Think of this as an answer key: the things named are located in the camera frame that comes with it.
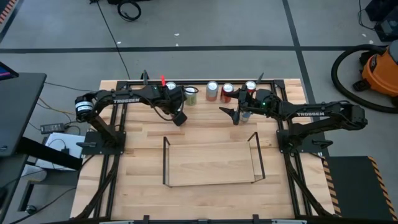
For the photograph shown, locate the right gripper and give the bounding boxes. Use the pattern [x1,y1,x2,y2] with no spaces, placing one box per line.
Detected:
[218,83,262,126]

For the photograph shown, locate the dark red soda can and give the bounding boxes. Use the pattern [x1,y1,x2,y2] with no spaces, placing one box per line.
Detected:
[220,82,234,104]

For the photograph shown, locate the pale green drink can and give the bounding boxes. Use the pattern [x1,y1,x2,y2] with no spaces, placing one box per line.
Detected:
[183,86,198,106]

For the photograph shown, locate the silver and orange can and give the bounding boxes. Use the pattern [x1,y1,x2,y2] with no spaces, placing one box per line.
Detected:
[205,80,220,102]

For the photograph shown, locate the orange-red soda can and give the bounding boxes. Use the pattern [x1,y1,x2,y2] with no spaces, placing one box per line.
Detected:
[244,80,258,94]

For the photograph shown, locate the orange shop vacuum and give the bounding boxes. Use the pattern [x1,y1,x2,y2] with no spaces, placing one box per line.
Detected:
[331,44,398,114]
[353,39,398,108]

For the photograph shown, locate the white power box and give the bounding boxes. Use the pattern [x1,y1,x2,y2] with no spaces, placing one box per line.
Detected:
[35,132,86,170]

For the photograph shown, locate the black power adapter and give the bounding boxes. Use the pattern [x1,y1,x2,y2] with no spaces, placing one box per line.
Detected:
[40,123,65,134]

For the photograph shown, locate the black platform hazard stripes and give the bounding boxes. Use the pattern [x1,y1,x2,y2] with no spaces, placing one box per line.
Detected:
[322,155,398,222]

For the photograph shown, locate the black desk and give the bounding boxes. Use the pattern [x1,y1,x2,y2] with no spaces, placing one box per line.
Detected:
[0,72,83,224]

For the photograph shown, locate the screen with colourful display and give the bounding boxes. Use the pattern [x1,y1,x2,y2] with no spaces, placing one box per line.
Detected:
[0,61,19,81]

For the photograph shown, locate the black equipment case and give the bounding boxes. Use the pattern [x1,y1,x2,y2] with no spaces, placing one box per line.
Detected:
[364,0,398,22]
[374,12,398,42]

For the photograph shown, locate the black mat orange striped edge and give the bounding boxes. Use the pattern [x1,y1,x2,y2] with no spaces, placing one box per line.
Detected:
[0,0,18,25]

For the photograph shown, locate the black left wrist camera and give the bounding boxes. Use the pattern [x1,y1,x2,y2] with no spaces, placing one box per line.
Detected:
[172,111,188,127]

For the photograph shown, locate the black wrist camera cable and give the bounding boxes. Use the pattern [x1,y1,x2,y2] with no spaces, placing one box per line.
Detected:
[150,99,175,122]

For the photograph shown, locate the black aluminium table frame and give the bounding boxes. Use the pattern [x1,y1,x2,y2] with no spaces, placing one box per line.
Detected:
[73,70,343,224]

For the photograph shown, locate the long black floor cable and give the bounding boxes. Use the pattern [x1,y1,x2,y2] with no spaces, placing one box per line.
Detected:
[92,0,131,79]

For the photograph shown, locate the coiled black cable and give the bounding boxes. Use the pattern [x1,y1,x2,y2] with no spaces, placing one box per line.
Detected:
[117,0,142,22]

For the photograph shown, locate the yellow cable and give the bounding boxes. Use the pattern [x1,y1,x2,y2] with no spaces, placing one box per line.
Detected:
[37,97,95,116]

